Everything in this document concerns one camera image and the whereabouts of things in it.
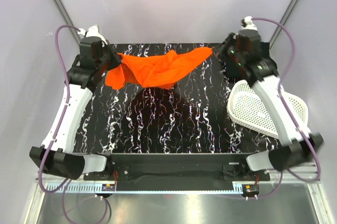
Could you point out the orange t shirt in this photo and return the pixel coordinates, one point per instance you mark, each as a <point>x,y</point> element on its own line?
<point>161,71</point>

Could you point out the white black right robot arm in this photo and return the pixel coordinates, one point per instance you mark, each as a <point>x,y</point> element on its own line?
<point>298,143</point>

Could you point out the left orange connector board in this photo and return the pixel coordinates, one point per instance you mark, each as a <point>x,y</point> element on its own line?
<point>108,187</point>

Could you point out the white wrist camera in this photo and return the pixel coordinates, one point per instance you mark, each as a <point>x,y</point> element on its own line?
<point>92,32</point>
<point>247,23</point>

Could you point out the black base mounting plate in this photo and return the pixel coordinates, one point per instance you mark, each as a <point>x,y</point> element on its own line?
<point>176,172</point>

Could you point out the aluminium front frame rail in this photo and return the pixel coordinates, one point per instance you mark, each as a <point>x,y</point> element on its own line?
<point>300,174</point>

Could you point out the right aluminium corner post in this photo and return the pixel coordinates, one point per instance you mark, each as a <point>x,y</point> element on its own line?
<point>284,19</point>

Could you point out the aluminium corner post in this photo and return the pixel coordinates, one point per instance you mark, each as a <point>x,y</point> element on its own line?
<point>284,19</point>
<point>63,5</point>

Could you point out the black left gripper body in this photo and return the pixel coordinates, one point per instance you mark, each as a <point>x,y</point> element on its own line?
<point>111,57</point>

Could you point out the right orange connector board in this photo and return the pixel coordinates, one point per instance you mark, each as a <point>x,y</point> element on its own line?
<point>252,188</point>

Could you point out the white perforated plastic basket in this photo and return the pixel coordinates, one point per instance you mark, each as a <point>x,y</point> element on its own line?
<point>245,108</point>

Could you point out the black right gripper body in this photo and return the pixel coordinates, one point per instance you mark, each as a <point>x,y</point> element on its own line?
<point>224,49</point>

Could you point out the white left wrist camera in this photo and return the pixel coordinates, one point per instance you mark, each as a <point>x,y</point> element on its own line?
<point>92,32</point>

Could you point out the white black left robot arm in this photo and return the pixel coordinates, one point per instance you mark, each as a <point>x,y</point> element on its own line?
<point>56,154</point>

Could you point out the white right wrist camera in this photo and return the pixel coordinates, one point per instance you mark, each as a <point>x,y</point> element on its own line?
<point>247,23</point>

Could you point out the left aluminium corner post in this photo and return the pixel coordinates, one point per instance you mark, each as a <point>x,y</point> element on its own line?
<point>63,5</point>

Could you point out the black marble pattern mat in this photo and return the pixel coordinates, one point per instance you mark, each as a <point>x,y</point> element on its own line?
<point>191,117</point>

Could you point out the orange connector board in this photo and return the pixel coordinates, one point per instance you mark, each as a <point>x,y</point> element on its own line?
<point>252,188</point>
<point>108,187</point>

